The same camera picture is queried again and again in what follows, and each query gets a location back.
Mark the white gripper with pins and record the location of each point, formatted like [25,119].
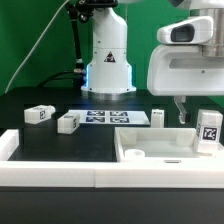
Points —
[182,71]

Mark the white tag sheet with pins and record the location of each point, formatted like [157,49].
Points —
[109,117]

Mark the white square tabletop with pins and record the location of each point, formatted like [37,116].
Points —
[137,144]

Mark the white U-shaped fixture wall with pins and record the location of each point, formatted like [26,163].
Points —
[159,173]

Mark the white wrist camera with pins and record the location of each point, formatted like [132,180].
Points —
[194,30]

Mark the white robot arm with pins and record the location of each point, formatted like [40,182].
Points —
[109,75]

